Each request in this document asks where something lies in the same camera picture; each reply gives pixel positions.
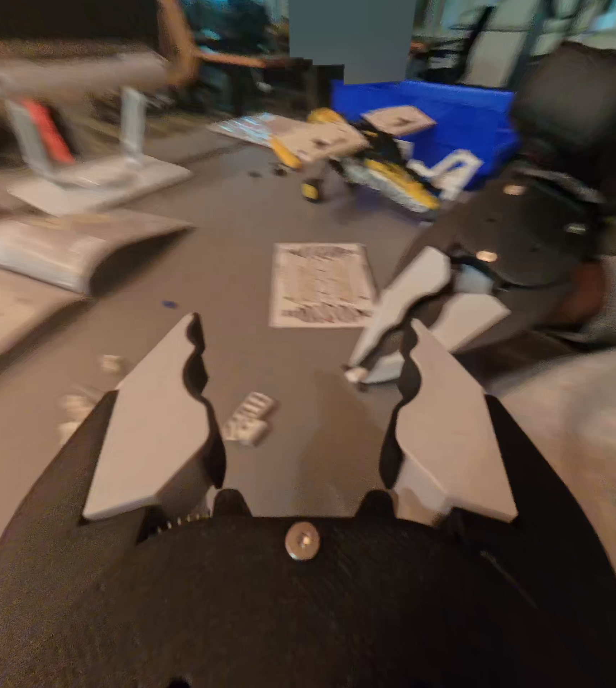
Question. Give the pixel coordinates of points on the small loose lego assembly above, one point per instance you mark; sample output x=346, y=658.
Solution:
x=281, y=171

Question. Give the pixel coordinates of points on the printed instruction sheet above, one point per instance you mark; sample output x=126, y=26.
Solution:
x=254, y=126

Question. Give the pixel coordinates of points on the white paper sheet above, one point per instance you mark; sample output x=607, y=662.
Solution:
x=1, y=312

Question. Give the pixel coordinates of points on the open instruction booklet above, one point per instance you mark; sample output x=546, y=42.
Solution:
x=44, y=247

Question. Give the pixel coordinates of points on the white base stand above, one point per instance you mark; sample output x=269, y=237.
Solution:
x=98, y=183

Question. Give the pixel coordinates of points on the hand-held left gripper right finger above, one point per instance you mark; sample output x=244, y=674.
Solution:
x=447, y=430

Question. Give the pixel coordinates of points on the zebra striped white lego panel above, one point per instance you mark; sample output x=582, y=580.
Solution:
x=248, y=415

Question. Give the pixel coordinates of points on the zebra print sticker sheet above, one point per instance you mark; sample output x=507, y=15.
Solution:
x=321, y=285

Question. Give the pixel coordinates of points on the black office chair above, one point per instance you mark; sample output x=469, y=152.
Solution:
x=571, y=107

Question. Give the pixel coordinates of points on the person's right hand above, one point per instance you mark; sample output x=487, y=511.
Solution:
x=579, y=294

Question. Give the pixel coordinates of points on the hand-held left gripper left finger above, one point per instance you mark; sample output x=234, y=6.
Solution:
x=146, y=430

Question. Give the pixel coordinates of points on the yellow lego vehicle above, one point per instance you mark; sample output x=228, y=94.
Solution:
x=388, y=172

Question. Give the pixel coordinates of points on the blue plastic bin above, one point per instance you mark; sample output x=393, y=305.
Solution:
x=463, y=118

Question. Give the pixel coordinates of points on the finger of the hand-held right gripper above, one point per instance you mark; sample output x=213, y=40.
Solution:
x=472, y=317
x=404, y=290

